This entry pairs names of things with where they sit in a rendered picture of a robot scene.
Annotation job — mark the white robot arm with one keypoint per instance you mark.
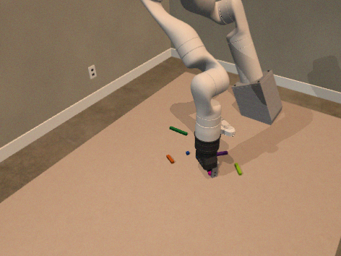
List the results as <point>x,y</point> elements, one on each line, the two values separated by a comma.
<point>190,48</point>

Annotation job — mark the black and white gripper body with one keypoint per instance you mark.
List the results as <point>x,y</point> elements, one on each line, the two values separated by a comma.
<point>207,142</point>

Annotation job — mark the orange rod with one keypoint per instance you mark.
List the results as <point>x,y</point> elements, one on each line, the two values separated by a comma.
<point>170,159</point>

